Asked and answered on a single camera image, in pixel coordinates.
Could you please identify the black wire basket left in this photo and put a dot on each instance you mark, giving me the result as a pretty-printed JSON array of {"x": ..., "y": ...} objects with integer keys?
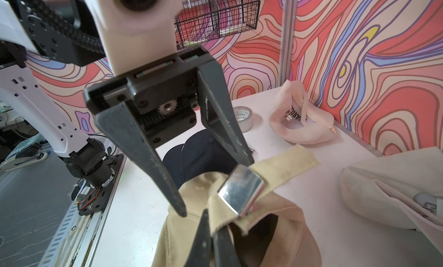
[{"x": 201, "y": 21}]

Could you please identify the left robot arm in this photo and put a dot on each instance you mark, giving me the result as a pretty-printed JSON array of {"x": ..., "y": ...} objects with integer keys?
[{"x": 64, "y": 31}]

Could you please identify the cream baseball cap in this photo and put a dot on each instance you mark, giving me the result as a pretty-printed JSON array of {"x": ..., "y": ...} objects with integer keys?
[{"x": 295, "y": 119}]

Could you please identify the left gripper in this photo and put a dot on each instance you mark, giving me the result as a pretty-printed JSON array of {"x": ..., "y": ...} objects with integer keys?
[{"x": 156, "y": 102}]

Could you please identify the clear tape roll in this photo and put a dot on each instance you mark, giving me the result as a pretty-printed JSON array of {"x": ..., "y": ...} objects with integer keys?
[{"x": 244, "y": 118}]

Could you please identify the black cap with white logo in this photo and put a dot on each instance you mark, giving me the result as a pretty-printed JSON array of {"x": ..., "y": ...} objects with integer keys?
[{"x": 199, "y": 154}]

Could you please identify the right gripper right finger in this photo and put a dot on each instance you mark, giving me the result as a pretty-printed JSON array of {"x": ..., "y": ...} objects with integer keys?
[{"x": 224, "y": 250}]

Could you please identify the light beige baseball cap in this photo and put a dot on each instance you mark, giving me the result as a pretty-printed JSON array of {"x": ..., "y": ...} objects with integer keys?
[{"x": 402, "y": 191}]

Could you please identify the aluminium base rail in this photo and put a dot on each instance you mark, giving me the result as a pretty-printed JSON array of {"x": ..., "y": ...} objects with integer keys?
[{"x": 48, "y": 216}]

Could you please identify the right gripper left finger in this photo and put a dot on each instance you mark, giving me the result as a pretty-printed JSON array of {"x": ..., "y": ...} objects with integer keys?
[{"x": 200, "y": 253}]

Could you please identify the tan khaki baseball cap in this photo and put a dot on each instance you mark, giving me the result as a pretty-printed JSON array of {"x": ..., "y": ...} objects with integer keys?
[{"x": 292, "y": 243}]

